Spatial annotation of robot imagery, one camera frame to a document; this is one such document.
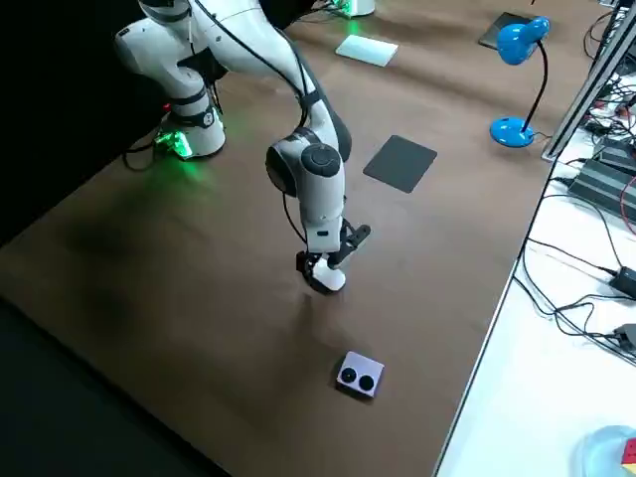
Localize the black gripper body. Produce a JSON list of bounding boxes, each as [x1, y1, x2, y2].
[[336, 216, 355, 249]]

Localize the white computer mouse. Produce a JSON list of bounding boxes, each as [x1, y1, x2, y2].
[[311, 257, 348, 294]]

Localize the silver laptop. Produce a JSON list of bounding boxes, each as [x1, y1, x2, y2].
[[478, 12, 534, 51]]

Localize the black mouse pad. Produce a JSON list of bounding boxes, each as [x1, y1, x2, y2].
[[362, 134, 438, 195]]

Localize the blue desk lamp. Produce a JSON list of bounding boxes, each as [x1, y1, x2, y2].
[[489, 16, 552, 149]]

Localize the white flat book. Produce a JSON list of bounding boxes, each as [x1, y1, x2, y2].
[[335, 33, 399, 69]]

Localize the grey power supply box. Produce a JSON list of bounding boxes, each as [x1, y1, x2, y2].
[[565, 158, 636, 223], [593, 136, 636, 175]]

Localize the black power brick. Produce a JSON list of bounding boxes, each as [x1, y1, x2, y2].
[[609, 266, 636, 294]]

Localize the grey plug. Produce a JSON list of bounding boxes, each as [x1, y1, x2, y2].
[[613, 322, 636, 357]]

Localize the clear plastic bowl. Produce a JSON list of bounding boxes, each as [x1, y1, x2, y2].
[[575, 424, 636, 477]]

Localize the aluminium camera post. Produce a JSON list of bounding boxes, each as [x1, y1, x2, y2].
[[541, 0, 636, 163]]

